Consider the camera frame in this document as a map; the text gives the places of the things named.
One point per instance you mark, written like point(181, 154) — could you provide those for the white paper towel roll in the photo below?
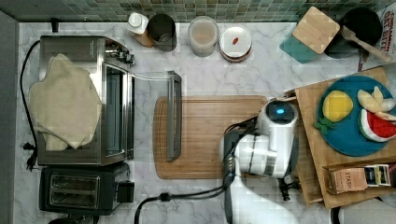
point(366, 212)

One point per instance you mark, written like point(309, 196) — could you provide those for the wooden drawer cabinet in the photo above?
point(325, 157)

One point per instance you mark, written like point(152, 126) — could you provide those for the wooden spatula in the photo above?
point(351, 36)

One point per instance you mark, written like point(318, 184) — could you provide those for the teal canister with wooden lid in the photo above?
point(311, 36)

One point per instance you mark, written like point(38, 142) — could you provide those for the blue plate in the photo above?
point(345, 136)

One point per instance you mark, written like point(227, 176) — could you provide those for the pink bowl with white lid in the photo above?
point(235, 44)

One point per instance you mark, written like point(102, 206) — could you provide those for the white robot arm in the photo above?
point(268, 149)

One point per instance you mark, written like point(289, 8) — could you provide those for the stainless toaster oven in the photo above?
point(110, 66)

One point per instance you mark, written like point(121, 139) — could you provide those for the dark metal cup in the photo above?
point(162, 30)

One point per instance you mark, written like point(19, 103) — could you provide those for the black round object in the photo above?
point(76, 220)

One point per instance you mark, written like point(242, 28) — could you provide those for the bamboo cutting board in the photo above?
point(204, 120)

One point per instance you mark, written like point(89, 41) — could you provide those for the cinnamon oat bites box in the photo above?
point(387, 42)

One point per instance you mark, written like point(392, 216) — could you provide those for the black utensil holder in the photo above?
point(367, 26)

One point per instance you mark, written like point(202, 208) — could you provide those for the white capped bottle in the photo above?
point(137, 24)

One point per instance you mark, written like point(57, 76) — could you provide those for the black two-slot toaster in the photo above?
point(92, 191)

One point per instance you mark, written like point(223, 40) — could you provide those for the beige folded towel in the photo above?
point(65, 105)

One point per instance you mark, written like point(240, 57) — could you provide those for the wooden tea bag box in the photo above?
point(357, 178)

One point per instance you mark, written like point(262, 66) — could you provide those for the clear cereal jar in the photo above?
point(203, 34)

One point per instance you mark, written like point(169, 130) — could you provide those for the yellow toy lemon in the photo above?
point(336, 106)

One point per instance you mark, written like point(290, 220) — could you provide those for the toy banana pieces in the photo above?
point(376, 103)

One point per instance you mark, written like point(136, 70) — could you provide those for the toy watermelon slice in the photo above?
point(374, 128)

